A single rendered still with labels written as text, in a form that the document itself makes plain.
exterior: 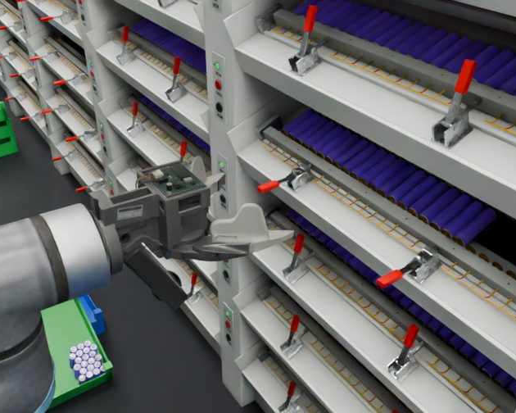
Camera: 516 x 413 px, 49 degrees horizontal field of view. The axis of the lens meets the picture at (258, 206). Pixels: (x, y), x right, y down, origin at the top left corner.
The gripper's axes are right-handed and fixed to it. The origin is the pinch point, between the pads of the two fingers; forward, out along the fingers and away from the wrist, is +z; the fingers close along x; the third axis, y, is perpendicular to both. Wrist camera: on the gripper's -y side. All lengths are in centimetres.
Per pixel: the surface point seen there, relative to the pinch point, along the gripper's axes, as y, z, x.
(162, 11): 8, 15, 57
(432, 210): -4.9, 24.7, -7.0
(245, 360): -67, 19, 30
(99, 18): -4, 18, 101
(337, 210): -9.8, 18.6, 5.2
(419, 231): -6.1, 20.8, -8.6
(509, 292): -6.2, 20.8, -22.8
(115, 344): -85, 0, 68
